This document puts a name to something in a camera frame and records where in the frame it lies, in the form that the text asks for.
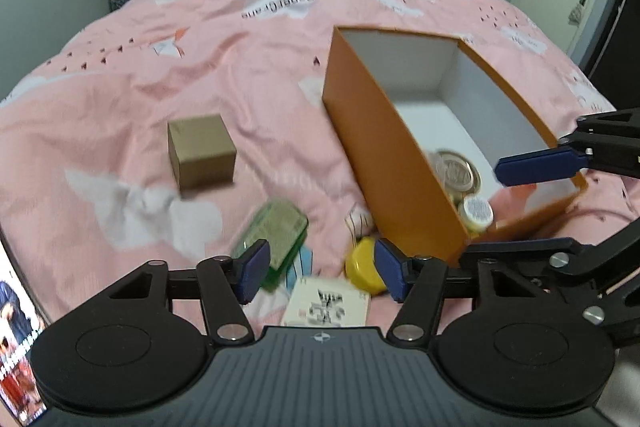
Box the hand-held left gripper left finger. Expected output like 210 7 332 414
80 239 271 345

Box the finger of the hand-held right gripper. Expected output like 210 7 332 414
495 107 640 186
460 217 640 348

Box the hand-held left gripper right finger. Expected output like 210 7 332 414
375 238 548 349

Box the yellow duck-shaped case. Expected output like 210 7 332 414
345 237 388 295

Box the pink soap-shaped bar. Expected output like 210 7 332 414
492 183 538 228

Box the green glass bottle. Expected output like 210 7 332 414
230 201 310 293

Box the small white labelled jar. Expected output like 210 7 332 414
457 194 494 233

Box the gold-lidded amber jar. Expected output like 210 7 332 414
434 149 482 198

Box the orange cardboard box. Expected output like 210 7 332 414
321 25 590 269

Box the white calligraphy card box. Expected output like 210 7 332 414
280 276 372 328

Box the gold cube box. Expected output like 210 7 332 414
167 113 237 192

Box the pink printed blanket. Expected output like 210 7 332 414
0 0 640 348

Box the lit screen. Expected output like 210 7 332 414
0 252 48 423

